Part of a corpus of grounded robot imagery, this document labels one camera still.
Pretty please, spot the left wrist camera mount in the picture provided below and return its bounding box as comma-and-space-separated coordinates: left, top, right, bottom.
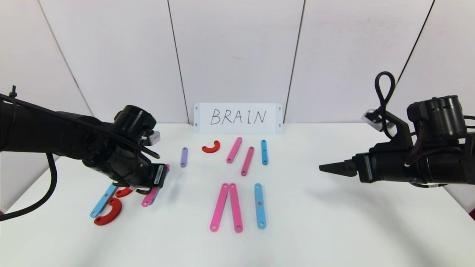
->
143, 130, 162, 146

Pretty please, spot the small red C piece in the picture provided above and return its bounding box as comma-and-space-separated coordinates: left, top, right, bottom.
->
202, 140, 221, 154

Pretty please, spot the blue bar with orange underside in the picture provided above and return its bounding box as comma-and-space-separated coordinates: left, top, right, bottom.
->
254, 183, 267, 230

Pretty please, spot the dark pink bar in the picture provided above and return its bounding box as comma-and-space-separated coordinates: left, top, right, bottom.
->
241, 146, 255, 176

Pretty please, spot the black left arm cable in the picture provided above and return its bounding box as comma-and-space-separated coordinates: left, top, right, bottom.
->
0, 153, 58, 223

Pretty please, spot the black right arm cable loop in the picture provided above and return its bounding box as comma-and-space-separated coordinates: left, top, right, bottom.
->
375, 72, 396, 139

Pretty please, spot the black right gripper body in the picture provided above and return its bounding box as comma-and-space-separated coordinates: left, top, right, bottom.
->
355, 152, 420, 183

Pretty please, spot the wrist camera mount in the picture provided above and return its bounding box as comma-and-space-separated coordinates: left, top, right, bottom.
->
362, 109, 413, 149
143, 130, 162, 146

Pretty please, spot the short pink bar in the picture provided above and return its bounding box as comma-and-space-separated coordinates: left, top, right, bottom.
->
226, 137, 243, 164

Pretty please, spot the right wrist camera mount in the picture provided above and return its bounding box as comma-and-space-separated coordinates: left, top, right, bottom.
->
362, 109, 413, 149

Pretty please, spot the long pink bar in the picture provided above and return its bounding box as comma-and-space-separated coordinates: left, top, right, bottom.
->
210, 183, 229, 233
141, 164, 170, 207
229, 183, 244, 233

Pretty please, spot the white BRAIN sign card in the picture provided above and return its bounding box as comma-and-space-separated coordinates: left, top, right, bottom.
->
194, 103, 283, 134

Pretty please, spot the long light blue bar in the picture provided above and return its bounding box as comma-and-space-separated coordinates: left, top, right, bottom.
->
89, 184, 118, 218

